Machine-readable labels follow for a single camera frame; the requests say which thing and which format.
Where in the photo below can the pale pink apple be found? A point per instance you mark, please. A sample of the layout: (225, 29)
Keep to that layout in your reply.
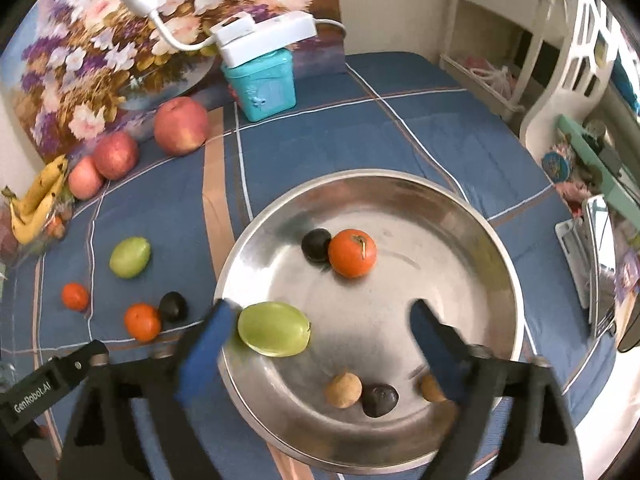
(85, 180)

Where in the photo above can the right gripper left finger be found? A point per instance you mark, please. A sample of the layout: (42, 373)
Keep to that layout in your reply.
(102, 441)

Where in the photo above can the brown kiwi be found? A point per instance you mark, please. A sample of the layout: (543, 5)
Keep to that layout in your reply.
(344, 390)
(431, 390)

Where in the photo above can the floral painting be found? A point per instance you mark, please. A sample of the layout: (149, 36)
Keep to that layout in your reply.
(74, 70)

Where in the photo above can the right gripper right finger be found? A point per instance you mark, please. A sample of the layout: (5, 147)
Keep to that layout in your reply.
(540, 440)

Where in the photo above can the yellow banana bunch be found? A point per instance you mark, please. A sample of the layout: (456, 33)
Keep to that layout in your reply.
(31, 209)

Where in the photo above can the teal house-shaped box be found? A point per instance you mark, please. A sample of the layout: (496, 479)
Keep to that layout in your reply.
(265, 86)

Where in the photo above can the clear plastic fruit tray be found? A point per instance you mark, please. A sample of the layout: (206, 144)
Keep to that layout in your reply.
(50, 231)

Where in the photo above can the red apple middle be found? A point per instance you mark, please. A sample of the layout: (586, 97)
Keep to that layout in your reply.
(115, 155)

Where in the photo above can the red apple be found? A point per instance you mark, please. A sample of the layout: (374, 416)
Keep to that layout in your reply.
(180, 126)
(115, 155)

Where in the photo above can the steel round plate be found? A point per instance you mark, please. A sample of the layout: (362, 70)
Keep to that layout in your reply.
(431, 246)

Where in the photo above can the small green mango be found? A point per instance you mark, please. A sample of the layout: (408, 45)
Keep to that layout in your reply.
(130, 257)

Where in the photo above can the lone orange tangerine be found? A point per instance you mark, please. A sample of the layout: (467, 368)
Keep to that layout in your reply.
(75, 297)

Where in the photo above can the white power strip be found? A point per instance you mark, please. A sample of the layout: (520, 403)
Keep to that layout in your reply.
(243, 40)

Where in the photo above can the red apple right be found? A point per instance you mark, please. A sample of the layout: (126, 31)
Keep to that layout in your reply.
(180, 126)

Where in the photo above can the blue plaid tablecloth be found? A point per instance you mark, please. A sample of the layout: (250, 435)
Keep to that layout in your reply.
(384, 110)

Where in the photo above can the orange tangerine with stem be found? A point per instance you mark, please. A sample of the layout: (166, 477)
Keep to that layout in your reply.
(352, 253)

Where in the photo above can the large green mango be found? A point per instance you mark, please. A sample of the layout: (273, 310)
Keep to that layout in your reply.
(274, 329)

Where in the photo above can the white chair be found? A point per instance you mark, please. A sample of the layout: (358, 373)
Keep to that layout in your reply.
(560, 64)

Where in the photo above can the dark plum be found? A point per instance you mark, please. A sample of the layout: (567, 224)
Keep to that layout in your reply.
(173, 308)
(378, 400)
(315, 245)

